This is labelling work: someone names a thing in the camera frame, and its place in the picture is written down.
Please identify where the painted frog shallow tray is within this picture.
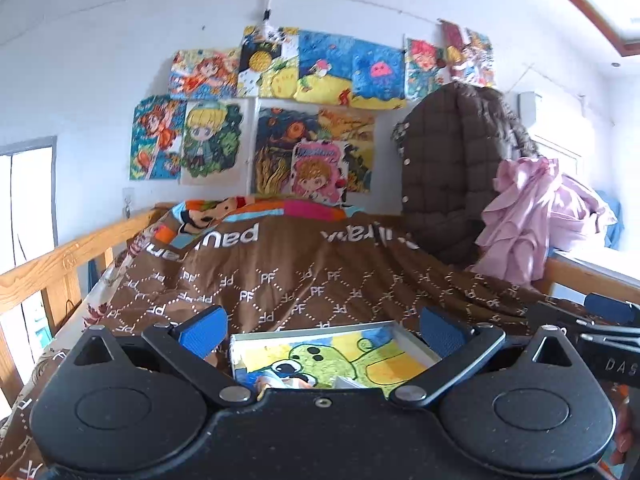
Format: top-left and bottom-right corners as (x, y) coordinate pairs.
(229, 322), (440, 394)

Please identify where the colourful cartoon striped blanket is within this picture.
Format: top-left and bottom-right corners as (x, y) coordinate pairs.
(151, 196), (362, 249)

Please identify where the brown PF patterned quilt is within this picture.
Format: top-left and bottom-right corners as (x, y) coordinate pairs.
(0, 214), (601, 480)

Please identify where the pink crumpled garment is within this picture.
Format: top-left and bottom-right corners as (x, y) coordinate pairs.
(471, 157), (617, 287)

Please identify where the brown puffer jacket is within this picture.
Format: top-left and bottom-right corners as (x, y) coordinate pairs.
(395, 82), (539, 266)

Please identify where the blond boy green poster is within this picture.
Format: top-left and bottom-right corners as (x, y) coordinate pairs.
(179, 100), (248, 186)

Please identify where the pink anime girl poster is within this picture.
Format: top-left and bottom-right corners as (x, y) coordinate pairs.
(291, 140), (348, 206)

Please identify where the orange-haired girl poster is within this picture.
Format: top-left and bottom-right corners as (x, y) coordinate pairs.
(129, 94), (186, 181)

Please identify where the redhead girl top poster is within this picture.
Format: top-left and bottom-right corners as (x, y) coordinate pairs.
(168, 48), (240, 101)

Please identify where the pink jellyfish blue poster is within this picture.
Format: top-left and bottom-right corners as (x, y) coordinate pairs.
(350, 39), (406, 110)

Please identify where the red-haired girl green poster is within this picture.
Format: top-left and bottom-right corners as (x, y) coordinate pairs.
(405, 38), (449, 102)

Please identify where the pink anime corner poster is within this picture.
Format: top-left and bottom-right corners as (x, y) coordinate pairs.
(440, 21), (495, 88)

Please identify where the yellow moon dark poster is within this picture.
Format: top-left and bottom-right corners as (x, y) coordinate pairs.
(236, 26), (299, 100)

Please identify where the blue sea yellow sand poster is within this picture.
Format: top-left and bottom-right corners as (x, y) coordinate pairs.
(294, 29), (355, 106)

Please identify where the wooden bed rail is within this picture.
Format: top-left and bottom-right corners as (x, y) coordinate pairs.
(0, 204), (177, 406)

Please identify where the window with grey frame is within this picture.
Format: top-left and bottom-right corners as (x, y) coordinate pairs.
(0, 135), (60, 276)

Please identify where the wall air conditioner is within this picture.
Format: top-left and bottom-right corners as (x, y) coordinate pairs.
(518, 91), (538, 128)

